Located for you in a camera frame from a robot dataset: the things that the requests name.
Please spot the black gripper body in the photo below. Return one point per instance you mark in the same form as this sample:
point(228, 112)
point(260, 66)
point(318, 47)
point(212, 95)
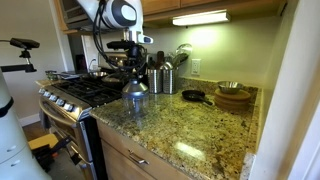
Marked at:
point(135, 54)

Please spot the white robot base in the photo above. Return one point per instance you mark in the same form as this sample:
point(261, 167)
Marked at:
point(16, 159)

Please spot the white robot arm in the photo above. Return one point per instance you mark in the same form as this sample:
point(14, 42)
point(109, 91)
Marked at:
point(125, 15)

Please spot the clear food processor bowl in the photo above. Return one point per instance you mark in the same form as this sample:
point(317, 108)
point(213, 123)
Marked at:
point(136, 103)

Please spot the left steel utensil holder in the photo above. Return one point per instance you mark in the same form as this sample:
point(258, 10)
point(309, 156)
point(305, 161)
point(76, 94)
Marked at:
point(155, 81)

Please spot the steel utensil holder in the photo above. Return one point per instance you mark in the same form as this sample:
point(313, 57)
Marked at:
point(155, 81)
point(169, 81)

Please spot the pan on stove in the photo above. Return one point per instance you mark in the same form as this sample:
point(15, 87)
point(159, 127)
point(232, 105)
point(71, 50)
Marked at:
point(115, 80)

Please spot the right steel utensil holder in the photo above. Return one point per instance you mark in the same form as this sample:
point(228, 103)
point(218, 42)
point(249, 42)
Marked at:
point(169, 81)

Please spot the steel ladle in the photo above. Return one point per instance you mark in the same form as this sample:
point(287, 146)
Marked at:
point(182, 53)

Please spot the wooden upper cabinets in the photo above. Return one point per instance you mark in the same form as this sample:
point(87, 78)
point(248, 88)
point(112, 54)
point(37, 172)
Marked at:
point(159, 13)

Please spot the steel range hood microwave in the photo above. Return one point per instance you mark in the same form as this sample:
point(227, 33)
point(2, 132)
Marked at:
point(75, 16)

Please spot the small black skillet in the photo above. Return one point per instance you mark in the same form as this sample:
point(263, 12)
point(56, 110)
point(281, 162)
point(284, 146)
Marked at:
point(195, 96)

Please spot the stainless gas stove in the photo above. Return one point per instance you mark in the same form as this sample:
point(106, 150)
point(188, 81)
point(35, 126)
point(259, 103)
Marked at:
point(67, 104)

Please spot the under-cabinet light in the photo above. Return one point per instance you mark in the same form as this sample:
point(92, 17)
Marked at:
point(202, 18)

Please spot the steel mixing bowl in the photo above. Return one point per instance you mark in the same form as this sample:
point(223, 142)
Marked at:
point(229, 87)

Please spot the wooden lower cabinet drawers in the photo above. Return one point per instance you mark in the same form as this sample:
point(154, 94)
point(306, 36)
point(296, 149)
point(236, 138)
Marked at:
point(127, 160)

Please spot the wooden round boards stack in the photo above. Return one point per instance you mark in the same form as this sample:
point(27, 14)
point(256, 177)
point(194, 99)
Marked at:
point(238, 101)

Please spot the yellow black tool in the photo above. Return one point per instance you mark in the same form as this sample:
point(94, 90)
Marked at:
point(45, 149)

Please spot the white wall outlet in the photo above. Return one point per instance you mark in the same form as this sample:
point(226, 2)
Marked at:
point(195, 66)

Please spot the silver drawer handle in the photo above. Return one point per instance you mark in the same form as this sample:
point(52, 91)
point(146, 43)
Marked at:
point(137, 159)

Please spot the black camera on tripod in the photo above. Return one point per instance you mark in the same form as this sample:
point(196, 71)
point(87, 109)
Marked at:
point(26, 45)

